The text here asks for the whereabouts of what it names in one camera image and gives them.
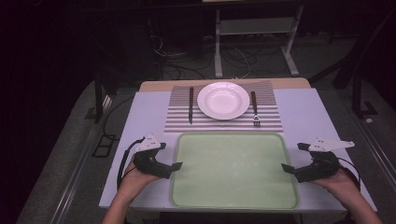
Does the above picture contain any brown-handled fork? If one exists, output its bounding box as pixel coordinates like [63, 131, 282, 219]
[250, 91, 262, 128]

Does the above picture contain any light green tray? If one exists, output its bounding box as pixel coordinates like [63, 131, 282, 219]
[169, 132, 300, 210]

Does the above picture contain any striped placemat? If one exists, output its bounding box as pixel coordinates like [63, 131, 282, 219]
[163, 80, 285, 133]

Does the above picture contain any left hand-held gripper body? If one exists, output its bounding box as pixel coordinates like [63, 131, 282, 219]
[133, 133, 173, 180]

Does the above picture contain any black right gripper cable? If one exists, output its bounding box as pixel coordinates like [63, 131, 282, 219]
[336, 156, 362, 191]

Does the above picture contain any person's right hand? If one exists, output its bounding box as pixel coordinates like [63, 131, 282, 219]
[310, 169, 362, 203]

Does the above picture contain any white round plate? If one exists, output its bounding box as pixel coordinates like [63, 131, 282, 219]
[196, 81, 251, 121]

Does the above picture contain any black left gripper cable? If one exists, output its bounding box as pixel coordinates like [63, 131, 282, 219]
[116, 136, 147, 190]

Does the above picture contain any wooden board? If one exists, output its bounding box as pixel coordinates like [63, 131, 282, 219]
[138, 77, 312, 93]

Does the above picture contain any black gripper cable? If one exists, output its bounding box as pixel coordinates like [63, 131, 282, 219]
[336, 156, 362, 191]
[116, 136, 147, 190]

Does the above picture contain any white metal stand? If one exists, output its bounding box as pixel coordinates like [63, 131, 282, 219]
[213, 5, 304, 78]

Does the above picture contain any tangle of floor cables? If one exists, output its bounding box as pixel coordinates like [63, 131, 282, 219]
[149, 35, 286, 80]

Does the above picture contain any black metal stand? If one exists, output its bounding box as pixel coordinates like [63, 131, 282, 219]
[84, 68, 120, 124]
[350, 73, 379, 119]

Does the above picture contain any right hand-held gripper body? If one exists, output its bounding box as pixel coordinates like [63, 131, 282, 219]
[293, 136, 356, 184]

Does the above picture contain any person's left hand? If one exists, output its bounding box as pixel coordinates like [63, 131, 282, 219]
[119, 156, 163, 196]

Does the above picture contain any black floor cable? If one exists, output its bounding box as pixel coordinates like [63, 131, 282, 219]
[102, 95, 135, 141]

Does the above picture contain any brown-handled knife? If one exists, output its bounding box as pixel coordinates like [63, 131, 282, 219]
[188, 86, 195, 125]

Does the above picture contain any black floor bracket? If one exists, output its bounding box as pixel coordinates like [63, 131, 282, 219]
[92, 133, 119, 159]

